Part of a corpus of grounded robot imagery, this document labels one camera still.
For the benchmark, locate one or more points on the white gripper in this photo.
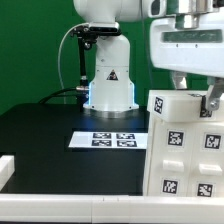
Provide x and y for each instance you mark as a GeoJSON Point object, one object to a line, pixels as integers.
{"type": "Point", "coordinates": [197, 51]}

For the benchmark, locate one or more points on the white cabinet body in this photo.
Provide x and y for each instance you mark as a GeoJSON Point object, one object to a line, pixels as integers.
{"type": "Point", "coordinates": [148, 163]}

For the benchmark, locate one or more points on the white box part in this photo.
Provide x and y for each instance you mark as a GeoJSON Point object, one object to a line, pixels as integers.
{"type": "Point", "coordinates": [182, 106]}

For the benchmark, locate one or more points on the white door panel with handle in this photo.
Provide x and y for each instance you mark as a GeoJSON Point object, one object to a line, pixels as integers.
{"type": "Point", "coordinates": [171, 162]}

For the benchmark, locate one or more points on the small white panel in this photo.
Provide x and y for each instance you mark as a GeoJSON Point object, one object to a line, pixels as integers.
{"type": "Point", "coordinates": [207, 165]}

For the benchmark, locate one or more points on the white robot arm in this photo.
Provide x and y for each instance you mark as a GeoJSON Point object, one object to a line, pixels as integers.
{"type": "Point", "coordinates": [111, 90]}

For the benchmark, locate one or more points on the white marker base sheet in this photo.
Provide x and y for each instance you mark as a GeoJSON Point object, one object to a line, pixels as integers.
{"type": "Point", "coordinates": [114, 140]}

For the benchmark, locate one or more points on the white left fence block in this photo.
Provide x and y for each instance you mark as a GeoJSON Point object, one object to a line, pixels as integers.
{"type": "Point", "coordinates": [7, 168]}

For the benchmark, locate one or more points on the black camera on stand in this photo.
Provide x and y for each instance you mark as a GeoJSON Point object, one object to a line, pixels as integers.
{"type": "Point", "coordinates": [87, 34]}

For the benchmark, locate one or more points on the white front fence rail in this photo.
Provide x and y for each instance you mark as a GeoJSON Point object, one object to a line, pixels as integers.
{"type": "Point", "coordinates": [111, 209]}

